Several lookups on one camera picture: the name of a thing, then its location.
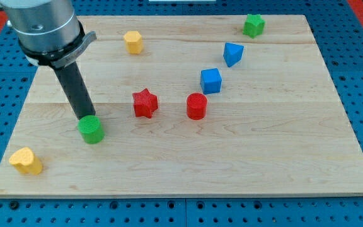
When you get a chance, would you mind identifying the yellow hexagon block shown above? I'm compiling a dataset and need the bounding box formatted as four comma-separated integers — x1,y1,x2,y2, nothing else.
123,30,144,54

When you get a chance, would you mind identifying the green cylinder block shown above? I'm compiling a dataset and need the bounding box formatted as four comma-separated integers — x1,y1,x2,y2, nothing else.
78,115,105,144

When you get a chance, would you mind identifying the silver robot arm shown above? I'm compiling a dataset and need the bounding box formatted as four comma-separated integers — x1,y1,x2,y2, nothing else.
0,0,97,119

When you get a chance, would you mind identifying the wooden board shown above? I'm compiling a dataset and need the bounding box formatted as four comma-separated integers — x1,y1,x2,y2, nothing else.
0,15,363,199

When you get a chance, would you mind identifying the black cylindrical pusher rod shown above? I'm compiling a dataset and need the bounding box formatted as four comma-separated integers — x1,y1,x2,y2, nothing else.
54,62,96,120

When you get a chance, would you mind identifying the yellow heart block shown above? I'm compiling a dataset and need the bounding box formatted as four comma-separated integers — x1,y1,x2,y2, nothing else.
9,147,43,175

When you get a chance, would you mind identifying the blue cube block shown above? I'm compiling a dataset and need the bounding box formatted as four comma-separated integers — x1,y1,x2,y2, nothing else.
200,68,222,95

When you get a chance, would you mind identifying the green star block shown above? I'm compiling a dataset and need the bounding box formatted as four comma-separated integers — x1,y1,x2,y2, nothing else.
242,14,265,38

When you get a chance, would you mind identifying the red cylinder block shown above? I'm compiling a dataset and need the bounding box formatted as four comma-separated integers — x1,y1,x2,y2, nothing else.
187,93,207,120

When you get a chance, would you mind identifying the black clamp ring mount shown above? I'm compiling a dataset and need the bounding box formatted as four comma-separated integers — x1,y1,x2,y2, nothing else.
18,21,97,69

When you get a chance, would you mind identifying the red star block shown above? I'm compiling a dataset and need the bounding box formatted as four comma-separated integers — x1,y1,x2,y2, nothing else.
132,88,158,119

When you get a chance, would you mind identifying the blue triangle block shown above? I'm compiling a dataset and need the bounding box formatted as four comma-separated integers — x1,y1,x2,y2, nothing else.
223,42,244,67

